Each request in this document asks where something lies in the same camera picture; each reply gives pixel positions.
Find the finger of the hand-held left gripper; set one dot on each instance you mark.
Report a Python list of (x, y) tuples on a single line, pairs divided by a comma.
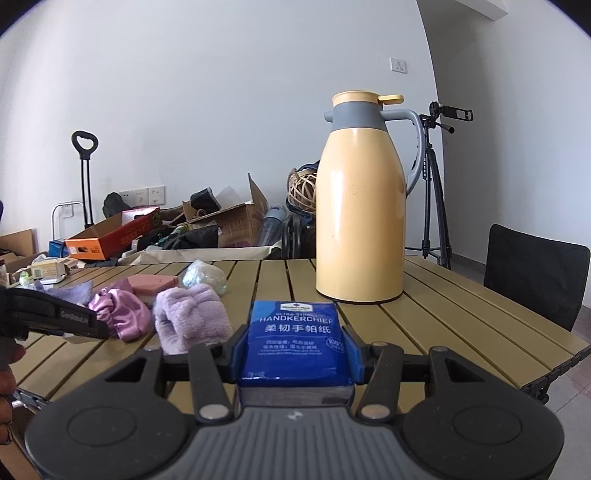
[(32, 399)]

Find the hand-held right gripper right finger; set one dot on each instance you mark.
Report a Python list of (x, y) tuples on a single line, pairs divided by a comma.
[(355, 360)]

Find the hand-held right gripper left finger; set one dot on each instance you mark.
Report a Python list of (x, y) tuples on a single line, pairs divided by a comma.
[(240, 355)]

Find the blue tissue pack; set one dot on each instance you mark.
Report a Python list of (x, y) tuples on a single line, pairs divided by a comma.
[(295, 341)]

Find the pink layered sponge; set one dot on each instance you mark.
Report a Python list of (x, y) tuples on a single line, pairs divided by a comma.
[(152, 282)]

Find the person's left hand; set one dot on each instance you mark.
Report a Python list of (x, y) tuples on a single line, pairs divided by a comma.
[(11, 357)]

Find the purple cloth pouch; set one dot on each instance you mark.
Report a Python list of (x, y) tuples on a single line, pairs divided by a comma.
[(69, 293)]

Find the small printed cardboard box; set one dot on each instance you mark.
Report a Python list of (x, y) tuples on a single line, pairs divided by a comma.
[(48, 270)]

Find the purple fluffy cloth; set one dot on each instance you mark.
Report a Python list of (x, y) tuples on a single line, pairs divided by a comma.
[(191, 318)]

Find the blue box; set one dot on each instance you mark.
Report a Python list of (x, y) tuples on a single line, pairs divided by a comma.
[(58, 249)]

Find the pink satin scrunchie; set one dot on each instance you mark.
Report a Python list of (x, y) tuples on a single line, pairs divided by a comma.
[(120, 311)]

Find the corrugated cardboard box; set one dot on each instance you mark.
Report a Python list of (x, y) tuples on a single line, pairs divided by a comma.
[(18, 240)]

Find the clear plastic bag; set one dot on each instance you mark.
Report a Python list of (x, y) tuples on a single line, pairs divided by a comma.
[(203, 277)]

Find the orange cardboard box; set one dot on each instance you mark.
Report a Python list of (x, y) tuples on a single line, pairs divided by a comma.
[(120, 237)]

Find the olive folding table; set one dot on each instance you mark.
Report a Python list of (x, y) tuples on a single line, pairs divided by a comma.
[(461, 314)]

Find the black clothes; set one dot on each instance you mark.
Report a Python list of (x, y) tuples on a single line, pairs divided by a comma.
[(194, 239)]

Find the black cloth bag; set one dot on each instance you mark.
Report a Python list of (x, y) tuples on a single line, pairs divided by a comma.
[(112, 205)]

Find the black suitcase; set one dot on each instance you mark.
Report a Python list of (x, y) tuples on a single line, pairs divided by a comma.
[(300, 240)]

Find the brown cardboard box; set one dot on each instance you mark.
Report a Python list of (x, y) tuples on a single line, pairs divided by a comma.
[(240, 221)]

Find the grey water bottle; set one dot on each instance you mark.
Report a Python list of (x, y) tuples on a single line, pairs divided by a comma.
[(272, 221)]

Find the yellow thermos jug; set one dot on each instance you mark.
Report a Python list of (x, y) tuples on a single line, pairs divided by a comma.
[(360, 207)]

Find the black pouch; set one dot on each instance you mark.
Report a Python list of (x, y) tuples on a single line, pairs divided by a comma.
[(203, 199)]

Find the rattan ball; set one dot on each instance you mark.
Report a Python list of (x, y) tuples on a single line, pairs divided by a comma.
[(302, 191)]

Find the black folding chair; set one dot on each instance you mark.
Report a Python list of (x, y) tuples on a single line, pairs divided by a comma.
[(535, 277)]

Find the black tripod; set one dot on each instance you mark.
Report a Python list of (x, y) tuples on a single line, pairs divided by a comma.
[(455, 114)]

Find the white wall socket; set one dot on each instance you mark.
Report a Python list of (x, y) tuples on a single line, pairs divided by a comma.
[(127, 198), (157, 195), (141, 196), (68, 211)]

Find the white metal frame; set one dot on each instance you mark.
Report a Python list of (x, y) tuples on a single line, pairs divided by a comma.
[(69, 203)]

